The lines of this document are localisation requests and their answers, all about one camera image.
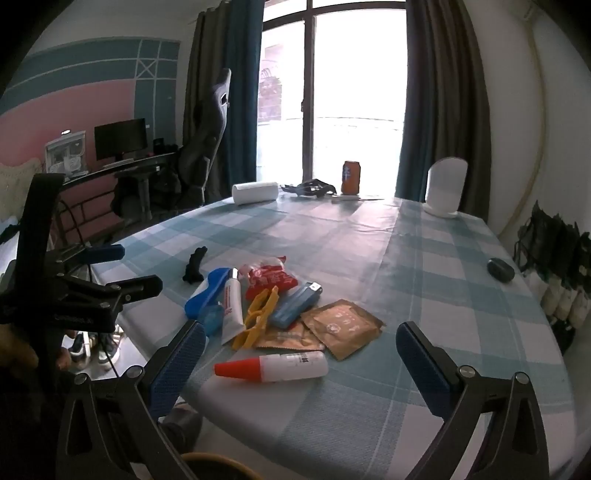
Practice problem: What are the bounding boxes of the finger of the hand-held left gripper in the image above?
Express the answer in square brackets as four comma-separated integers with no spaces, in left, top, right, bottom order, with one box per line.
[55,274,164,315]
[46,244,126,269]

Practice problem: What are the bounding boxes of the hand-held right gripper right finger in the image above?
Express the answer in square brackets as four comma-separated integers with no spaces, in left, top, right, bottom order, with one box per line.
[396,320,551,480]

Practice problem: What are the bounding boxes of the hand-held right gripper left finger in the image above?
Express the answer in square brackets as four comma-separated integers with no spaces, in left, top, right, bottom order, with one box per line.
[55,318,208,480]

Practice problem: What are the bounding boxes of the white tube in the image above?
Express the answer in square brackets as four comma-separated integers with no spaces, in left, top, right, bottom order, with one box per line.
[221,268,245,346]

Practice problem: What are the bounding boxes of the white bottle with red cap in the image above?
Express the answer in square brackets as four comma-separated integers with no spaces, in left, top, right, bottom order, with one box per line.
[213,351,329,384]

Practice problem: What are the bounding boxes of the yellow rimmed trash bin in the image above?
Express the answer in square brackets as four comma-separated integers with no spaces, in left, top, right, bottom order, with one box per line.
[180,452,259,480]

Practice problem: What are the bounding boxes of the red snack packet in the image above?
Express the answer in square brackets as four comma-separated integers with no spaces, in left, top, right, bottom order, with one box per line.
[240,256,296,301]

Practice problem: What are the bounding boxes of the cream lace cloth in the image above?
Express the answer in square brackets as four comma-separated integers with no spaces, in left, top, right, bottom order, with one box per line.
[0,159,42,222]

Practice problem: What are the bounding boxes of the small blue bottle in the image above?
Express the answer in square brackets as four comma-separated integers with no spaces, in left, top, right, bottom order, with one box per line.
[198,302,225,337]

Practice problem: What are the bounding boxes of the person's left shoe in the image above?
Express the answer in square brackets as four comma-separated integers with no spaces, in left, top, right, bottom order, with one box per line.
[159,401,204,455]

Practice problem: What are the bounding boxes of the white and black sneakers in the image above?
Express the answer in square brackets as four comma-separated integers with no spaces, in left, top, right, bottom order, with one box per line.
[69,325,123,370]

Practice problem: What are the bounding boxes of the blue plastic case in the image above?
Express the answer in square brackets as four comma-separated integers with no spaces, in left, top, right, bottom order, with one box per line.
[185,268,238,319]

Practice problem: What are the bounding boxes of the white printed box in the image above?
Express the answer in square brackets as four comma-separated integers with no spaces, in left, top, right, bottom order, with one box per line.
[45,130,88,178]

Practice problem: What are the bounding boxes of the large brown foil packet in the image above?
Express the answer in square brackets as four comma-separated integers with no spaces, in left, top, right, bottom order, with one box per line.
[301,299,385,361]

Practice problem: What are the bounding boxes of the yellow plastic clip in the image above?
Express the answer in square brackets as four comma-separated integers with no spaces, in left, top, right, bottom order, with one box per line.
[231,286,281,352]

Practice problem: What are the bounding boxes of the black computer desk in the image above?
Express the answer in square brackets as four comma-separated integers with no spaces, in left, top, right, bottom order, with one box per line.
[60,151,181,217]

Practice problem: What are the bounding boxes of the small brown foil packet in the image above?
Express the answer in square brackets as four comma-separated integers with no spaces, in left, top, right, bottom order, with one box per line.
[255,323,326,352]

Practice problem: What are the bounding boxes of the black computer monitor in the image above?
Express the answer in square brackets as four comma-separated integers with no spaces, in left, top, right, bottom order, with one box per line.
[94,118,148,161]

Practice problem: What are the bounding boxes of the black oval case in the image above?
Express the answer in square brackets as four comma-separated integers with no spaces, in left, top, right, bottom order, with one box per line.
[487,257,515,281]

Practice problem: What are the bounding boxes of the blue lighter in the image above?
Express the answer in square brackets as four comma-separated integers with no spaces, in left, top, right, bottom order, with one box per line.
[269,281,323,329]

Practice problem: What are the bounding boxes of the grey gaming chair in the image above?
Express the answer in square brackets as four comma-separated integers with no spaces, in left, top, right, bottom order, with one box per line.
[178,68,232,204]

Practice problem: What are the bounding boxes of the white paper roll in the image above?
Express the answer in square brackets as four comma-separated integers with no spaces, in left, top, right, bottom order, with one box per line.
[232,181,279,205]

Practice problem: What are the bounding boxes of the row of white bottles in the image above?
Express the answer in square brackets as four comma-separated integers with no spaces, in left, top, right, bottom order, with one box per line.
[540,277,591,326]

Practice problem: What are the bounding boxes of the white round device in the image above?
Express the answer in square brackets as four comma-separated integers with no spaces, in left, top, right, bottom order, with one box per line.
[424,157,468,217]

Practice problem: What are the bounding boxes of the pile of dark bags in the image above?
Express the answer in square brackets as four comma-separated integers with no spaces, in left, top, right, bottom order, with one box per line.
[515,200,591,356]

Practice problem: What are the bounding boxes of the dark blue-grey curtain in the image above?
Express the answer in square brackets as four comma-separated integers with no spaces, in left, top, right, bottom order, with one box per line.
[182,0,265,204]
[394,0,492,204]

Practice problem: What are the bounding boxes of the orange drink can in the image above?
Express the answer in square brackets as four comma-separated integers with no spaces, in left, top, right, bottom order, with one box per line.
[341,161,361,195]

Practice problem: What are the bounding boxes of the glass balcony door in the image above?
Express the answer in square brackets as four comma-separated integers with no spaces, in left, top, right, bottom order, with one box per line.
[256,0,407,195]

